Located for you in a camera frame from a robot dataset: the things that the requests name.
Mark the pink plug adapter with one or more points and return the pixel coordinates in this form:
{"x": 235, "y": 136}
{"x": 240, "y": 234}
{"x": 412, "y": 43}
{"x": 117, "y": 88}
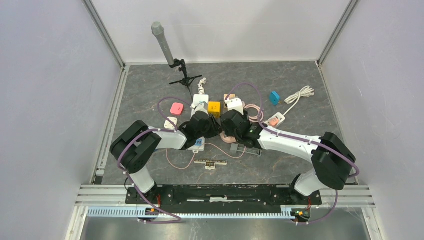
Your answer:
{"x": 177, "y": 109}

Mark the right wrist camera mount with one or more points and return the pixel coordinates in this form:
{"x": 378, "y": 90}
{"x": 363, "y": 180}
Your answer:
{"x": 235, "y": 103}

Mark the grey clamp tool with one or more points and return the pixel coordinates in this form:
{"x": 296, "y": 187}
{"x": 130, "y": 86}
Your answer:
{"x": 234, "y": 148}

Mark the grey microphone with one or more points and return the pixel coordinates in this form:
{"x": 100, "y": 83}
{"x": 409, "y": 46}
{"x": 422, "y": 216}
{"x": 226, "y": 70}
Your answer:
{"x": 159, "y": 33}

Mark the pink plug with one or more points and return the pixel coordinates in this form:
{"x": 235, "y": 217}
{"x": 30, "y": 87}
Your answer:
{"x": 274, "y": 122}

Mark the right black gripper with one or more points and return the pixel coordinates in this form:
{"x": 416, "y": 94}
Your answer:
{"x": 245, "y": 117}

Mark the white plug adapter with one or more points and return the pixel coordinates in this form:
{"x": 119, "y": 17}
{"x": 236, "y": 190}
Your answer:
{"x": 171, "y": 123}

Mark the tan cube adapter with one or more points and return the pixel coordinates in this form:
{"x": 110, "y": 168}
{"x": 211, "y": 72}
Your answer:
{"x": 227, "y": 97}

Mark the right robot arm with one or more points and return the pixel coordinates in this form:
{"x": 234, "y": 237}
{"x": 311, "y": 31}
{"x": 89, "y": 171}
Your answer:
{"x": 332, "y": 161}

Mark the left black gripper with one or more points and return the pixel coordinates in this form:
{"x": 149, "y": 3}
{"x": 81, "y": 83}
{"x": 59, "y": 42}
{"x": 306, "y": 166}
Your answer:
{"x": 216, "y": 129}

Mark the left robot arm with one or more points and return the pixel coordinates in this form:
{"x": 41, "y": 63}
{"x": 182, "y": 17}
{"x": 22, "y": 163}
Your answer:
{"x": 134, "y": 148}

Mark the pink round socket tower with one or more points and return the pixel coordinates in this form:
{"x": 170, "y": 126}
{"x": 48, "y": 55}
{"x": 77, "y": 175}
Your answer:
{"x": 227, "y": 139}

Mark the long white power strip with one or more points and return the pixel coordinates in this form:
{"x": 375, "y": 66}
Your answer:
{"x": 199, "y": 145}

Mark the small white USB power strip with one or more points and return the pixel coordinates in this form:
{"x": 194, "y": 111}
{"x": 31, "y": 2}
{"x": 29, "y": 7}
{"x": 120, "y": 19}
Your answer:
{"x": 280, "y": 116}

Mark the black microphone tripod stand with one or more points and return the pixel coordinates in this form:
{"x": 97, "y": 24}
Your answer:
{"x": 186, "y": 81}

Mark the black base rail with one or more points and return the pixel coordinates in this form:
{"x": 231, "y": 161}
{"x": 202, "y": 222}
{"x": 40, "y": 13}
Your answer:
{"x": 228, "y": 199}

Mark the light blue cube adapter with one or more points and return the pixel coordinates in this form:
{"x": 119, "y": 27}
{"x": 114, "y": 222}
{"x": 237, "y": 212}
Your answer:
{"x": 274, "y": 98}

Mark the yellow cube adapter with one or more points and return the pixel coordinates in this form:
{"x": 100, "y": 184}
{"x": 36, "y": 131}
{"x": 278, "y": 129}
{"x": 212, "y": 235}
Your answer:
{"x": 214, "y": 108}

